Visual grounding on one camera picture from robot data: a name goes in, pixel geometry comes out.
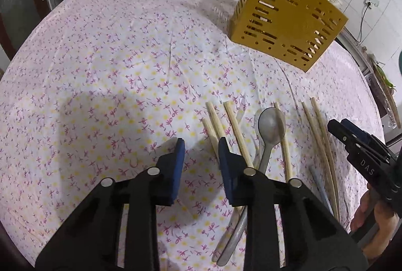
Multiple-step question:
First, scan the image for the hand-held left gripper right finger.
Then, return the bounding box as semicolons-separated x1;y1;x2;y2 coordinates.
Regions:
218;137;369;271

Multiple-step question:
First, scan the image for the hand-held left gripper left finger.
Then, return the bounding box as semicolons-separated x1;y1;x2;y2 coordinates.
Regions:
34;137;185;271

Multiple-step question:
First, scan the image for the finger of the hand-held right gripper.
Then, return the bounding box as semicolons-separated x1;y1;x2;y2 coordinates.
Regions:
327;120;359;153
341;119;398;162

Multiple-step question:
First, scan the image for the light blue utensil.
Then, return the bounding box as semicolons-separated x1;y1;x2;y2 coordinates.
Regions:
308;164;334;216

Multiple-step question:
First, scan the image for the metal spoon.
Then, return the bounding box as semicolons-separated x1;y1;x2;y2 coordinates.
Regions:
217;107;287;267

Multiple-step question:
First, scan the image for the white spoon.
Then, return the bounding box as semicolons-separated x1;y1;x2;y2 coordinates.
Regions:
212;109;263;263

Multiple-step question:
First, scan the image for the yellow slotted utensil holder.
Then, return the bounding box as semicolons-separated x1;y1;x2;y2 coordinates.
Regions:
228;0;349;73

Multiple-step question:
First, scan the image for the person's right hand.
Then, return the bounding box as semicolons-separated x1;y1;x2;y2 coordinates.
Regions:
349;185;401;260

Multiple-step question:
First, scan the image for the side counter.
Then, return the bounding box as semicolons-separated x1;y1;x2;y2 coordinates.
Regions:
337;28;402;146

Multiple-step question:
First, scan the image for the dark teal object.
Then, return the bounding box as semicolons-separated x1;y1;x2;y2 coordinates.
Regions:
396;50;402;88

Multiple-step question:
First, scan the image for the floral tablecloth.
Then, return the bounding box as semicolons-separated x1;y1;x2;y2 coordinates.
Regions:
0;0;387;271

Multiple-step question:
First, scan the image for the black power cable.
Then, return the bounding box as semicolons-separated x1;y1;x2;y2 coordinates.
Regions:
358;6;369;42

